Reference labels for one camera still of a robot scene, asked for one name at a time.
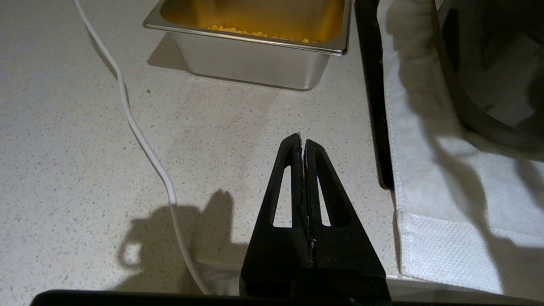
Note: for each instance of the stainless steel food pan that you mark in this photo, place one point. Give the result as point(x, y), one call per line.
point(255, 61)

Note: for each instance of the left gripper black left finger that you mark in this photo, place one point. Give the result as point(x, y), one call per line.
point(276, 263)

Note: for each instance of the yellow corn kernels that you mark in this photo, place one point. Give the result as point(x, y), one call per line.
point(238, 29)

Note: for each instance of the black rice cooker base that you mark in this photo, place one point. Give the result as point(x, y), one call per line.
point(459, 100)

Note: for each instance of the white cloth mat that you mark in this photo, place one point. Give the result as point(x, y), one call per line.
point(446, 240)

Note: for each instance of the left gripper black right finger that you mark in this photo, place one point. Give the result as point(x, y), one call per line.
point(344, 263)

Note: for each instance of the long black flat strip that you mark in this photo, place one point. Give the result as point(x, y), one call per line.
point(375, 106)

